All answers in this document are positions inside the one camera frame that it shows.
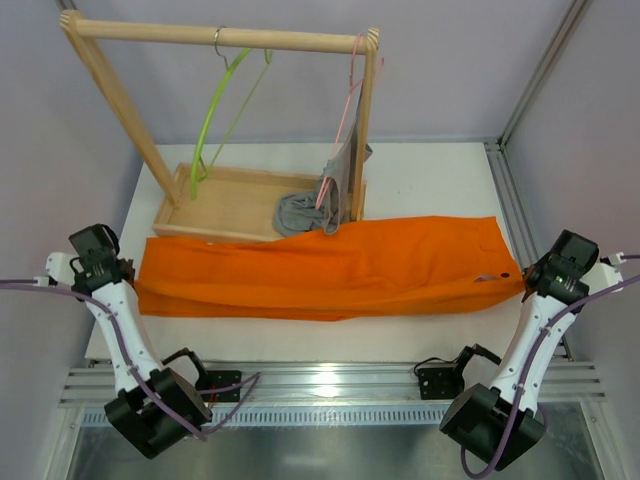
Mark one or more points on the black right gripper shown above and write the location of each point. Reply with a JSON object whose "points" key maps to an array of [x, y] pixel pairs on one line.
{"points": [[532, 278]]}

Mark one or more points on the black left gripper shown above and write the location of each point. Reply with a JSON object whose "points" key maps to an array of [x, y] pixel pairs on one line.
{"points": [[126, 270]]}

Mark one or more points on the orange trousers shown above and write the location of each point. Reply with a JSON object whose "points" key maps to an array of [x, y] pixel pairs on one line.
{"points": [[371, 268]]}

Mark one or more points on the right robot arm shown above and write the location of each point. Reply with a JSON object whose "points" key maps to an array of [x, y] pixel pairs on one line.
{"points": [[496, 424]]}

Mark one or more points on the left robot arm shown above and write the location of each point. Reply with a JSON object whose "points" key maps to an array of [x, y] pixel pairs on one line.
{"points": [[155, 407]]}

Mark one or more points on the grey shirt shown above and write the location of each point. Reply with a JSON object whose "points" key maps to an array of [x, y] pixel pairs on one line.
{"points": [[325, 207]]}

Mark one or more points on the aluminium corner frame post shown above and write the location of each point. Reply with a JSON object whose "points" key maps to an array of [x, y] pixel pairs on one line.
{"points": [[517, 224]]}

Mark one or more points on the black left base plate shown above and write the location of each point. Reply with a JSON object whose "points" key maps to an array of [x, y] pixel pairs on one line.
{"points": [[215, 386]]}

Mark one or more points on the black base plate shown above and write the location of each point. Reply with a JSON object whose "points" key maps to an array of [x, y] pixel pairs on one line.
{"points": [[215, 386], [440, 382]]}

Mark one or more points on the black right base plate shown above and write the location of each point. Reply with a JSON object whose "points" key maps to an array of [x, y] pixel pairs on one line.
{"points": [[440, 382]]}

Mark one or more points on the aluminium front rail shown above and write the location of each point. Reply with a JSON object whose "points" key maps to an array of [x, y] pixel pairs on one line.
{"points": [[331, 394]]}

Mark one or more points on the pink wire hanger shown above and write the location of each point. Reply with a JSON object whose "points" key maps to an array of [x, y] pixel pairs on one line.
{"points": [[373, 33]]}

